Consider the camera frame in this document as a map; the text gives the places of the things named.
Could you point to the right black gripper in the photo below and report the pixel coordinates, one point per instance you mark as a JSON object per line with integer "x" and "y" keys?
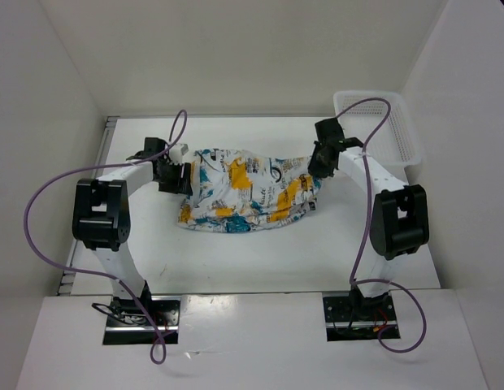
{"x": 316, "y": 171}

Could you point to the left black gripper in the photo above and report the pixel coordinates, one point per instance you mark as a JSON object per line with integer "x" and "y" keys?
{"x": 181, "y": 185}

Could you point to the patterned white yellow teal shorts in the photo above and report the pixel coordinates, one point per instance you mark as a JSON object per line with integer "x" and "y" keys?
{"x": 237, "y": 191}

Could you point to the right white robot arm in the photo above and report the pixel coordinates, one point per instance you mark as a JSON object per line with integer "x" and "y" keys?
{"x": 397, "y": 214}

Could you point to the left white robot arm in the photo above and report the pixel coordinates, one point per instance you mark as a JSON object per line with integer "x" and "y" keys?
{"x": 127, "y": 283}

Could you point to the white plastic basket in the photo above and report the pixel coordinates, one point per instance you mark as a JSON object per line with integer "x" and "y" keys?
{"x": 396, "y": 144}

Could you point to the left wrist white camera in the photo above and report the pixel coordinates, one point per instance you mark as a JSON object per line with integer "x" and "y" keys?
{"x": 177, "y": 153}

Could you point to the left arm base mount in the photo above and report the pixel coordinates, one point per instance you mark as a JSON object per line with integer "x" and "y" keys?
{"x": 129, "y": 326}

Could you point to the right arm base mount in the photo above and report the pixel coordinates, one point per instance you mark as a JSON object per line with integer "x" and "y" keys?
{"x": 350, "y": 317}

